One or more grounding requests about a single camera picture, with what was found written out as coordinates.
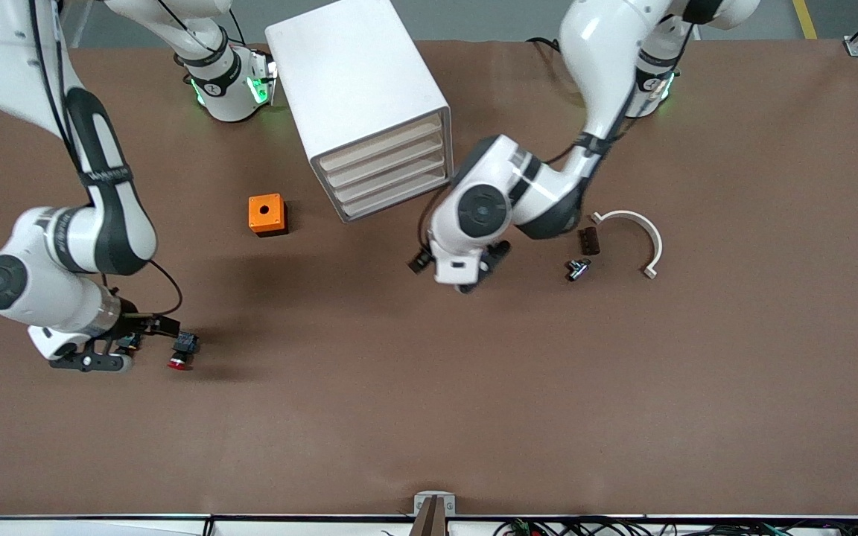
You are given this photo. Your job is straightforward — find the grey metal table bracket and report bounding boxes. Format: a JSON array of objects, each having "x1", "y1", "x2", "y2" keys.
[{"x1": 413, "y1": 491, "x2": 457, "y2": 517}]

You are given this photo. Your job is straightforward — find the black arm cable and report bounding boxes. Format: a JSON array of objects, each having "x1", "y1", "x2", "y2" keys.
[
  {"x1": 27, "y1": 0, "x2": 185, "y2": 319},
  {"x1": 417, "y1": 185, "x2": 461, "y2": 254}
]

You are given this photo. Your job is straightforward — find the white drawer cabinet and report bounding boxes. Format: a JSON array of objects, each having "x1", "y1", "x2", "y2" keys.
[{"x1": 264, "y1": 0, "x2": 455, "y2": 224}]

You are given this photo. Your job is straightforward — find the white plastic drawer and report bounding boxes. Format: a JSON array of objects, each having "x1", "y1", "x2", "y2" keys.
[
  {"x1": 324, "y1": 133, "x2": 447, "y2": 190},
  {"x1": 317, "y1": 113, "x2": 445, "y2": 174},
  {"x1": 338, "y1": 170, "x2": 451, "y2": 220},
  {"x1": 331, "y1": 152, "x2": 448, "y2": 205}
]

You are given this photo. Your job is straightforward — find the white table edge rail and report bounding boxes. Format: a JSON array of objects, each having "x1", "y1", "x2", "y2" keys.
[{"x1": 0, "y1": 514, "x2": 858, "y2": 536}]

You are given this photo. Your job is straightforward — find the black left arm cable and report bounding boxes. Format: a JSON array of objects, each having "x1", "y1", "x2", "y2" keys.
[{"x1": 417, "y1": 185, "x2": 461, "y2": 254}]

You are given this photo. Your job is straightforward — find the tangled black cables bundle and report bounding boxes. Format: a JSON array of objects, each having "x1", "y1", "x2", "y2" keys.
[{"x1": 492, "y1": 517, "x2": 858, "y2": 536}]

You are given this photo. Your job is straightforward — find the orange box with hole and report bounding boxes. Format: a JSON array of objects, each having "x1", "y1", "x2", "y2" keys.
[{"x1": 248, "y1": 194, "x2": 289, "y2": 237}]

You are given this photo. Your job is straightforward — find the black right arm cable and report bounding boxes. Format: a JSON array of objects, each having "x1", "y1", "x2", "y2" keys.
[{"x1": 27, "y1": 0, "x2": 185, "y2": 319}]

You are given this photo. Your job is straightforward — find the white curved plastic bracket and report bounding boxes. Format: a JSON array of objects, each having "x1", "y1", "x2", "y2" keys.
[{"x1": 590, "y1": 210, "x2": 664, "y2": 281}]

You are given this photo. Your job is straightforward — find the red push button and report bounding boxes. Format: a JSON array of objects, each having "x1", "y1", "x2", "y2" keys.
[{"x1": 167, "y1": 331, "x2": 201, "y2": 371}]

